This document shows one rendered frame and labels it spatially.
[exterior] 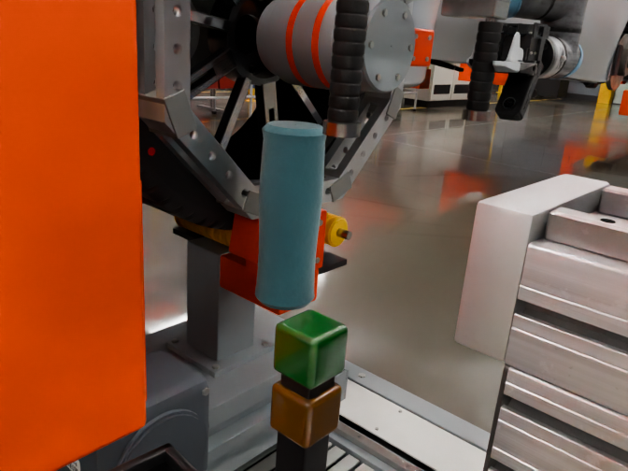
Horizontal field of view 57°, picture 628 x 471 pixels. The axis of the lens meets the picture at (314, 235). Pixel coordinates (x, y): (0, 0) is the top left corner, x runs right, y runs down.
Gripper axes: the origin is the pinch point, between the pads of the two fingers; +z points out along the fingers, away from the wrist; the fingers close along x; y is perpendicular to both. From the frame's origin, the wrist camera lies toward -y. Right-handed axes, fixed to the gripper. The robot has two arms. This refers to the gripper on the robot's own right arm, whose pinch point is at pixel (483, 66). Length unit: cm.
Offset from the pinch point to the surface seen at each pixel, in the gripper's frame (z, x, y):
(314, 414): 60, 20, -23
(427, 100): -683, -404, -68
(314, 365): 60, 20, -19
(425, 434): -9, -5, -75
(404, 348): -49, -35, -83
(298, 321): 59, 17, -17
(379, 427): -4, -13, -75
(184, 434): 48, -11, -48
